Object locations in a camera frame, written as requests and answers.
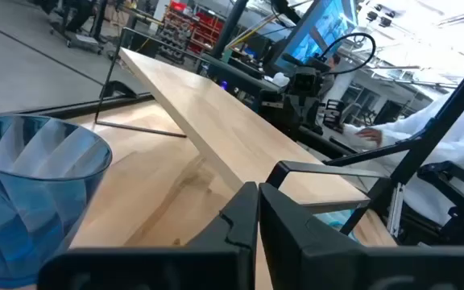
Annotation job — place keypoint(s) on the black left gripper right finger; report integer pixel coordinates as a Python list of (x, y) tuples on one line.
[(316, 262)]

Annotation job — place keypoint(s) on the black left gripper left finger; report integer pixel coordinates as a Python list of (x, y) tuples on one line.
[(216, 262)]

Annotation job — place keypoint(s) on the blue faceted translucent cup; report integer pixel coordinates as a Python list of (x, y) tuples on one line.
[(34, 209)]

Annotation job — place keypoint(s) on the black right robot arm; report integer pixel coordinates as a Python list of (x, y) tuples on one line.
[(306, 63)]

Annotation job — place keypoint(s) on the teal cloth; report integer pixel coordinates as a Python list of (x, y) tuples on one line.
[(334, 223)]

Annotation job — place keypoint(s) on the person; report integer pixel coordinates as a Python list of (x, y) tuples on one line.
[(461, 133), (332, 74)]

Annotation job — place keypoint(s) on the black background desk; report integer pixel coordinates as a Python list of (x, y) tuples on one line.
[(240, 76)]

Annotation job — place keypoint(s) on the large monitor blue screen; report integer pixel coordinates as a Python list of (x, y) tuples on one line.
[(316, 32)]

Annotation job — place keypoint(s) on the person's hand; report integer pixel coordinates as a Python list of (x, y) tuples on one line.
[(371, 136)]

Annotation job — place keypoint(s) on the silver aluminium extrusion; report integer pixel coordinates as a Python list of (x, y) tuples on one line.
[(395, 209)]

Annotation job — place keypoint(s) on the black round pillar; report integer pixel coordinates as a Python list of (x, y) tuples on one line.
[(229, 28)]

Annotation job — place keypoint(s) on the red parts rack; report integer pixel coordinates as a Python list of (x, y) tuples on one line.
[(193, 32)]

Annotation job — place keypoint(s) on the wheeled cart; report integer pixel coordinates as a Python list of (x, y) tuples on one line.
[(79, 30)]

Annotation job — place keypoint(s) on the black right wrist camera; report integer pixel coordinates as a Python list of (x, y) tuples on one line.
[(305, 80)]

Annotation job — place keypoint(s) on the wooden shelf black metal frame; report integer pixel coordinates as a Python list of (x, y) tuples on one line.
[(224, 125)]

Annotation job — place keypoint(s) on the black rig frame post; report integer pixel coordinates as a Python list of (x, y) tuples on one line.
[(429, 137)]

